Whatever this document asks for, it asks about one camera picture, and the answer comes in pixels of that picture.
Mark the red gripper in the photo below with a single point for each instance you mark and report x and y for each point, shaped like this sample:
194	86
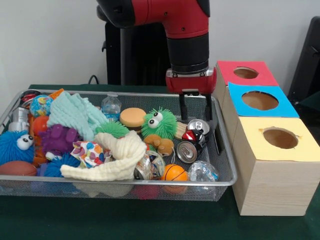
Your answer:
191	83

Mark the small brown animal plush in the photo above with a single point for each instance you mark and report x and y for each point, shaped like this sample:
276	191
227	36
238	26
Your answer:
160	145

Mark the cream waffle cloth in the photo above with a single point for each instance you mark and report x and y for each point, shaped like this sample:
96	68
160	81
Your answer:
120	155

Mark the mint waffle cloth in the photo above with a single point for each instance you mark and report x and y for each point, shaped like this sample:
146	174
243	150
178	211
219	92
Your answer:
72	112

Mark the purple spiky monster toy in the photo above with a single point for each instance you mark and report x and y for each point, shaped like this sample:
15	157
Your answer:
60	137

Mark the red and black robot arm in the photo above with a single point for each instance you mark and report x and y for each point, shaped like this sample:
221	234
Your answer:
175	25

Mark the silver mesh bin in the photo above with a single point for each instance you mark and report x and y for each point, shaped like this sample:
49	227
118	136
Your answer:
200	192

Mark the wooden box with three holes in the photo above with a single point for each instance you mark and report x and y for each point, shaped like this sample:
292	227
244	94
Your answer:
275	190

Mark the green spiky monster toy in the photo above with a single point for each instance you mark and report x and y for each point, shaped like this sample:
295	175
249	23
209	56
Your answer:
160	125

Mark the round orange sponge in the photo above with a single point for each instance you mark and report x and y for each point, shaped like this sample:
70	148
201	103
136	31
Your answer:
132	118

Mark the orange toy basketball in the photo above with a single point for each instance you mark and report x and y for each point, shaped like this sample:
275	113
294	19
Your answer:
174	172

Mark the green spiky ball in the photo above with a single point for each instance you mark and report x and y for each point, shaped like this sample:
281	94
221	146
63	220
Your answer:
112	128

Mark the dark green tablecloth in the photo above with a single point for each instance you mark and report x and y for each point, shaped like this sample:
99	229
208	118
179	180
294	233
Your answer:
311	100
125	220

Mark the black panel on stand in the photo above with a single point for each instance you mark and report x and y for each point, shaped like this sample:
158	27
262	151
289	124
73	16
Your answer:
307	62

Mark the brown toy football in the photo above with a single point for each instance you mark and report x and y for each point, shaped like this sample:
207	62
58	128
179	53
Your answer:
16	168

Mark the blue spiky ball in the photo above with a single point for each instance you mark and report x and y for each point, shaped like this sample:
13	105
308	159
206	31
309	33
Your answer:
10	150

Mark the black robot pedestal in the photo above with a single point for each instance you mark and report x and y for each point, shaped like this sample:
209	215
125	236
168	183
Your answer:
137	55

